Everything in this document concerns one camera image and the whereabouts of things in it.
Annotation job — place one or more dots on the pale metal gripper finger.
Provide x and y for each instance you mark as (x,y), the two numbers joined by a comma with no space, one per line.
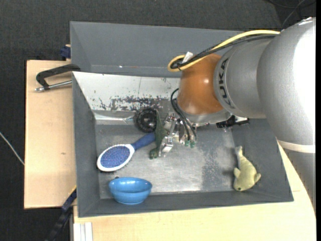
(166,145)
(170,123)

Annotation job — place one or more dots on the green toy dinosaur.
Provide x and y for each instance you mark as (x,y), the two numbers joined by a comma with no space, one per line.
(160,134)

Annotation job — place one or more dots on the grey metal bin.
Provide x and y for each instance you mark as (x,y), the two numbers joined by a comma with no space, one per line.
(175,174)

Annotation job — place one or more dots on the blue and white hairbrush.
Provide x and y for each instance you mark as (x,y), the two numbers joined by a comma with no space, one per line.
(116,157)

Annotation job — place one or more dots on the blue bowl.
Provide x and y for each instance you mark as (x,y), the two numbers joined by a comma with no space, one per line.
(130,191)

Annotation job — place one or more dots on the yellow-green plush dolphin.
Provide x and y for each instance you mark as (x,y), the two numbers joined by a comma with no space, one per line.
(245,174)

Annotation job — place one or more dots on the pale brown flat board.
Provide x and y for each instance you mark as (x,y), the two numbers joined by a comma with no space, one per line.
(49,134)

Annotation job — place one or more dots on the black cylinder on white bracket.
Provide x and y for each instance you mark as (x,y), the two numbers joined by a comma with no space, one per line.
(229,123)

